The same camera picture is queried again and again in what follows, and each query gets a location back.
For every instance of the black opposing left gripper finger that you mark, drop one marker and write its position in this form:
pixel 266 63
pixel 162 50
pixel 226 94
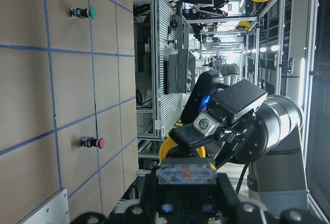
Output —
pixel 188 138

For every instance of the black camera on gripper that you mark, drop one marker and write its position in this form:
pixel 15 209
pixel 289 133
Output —
pixel 206 86

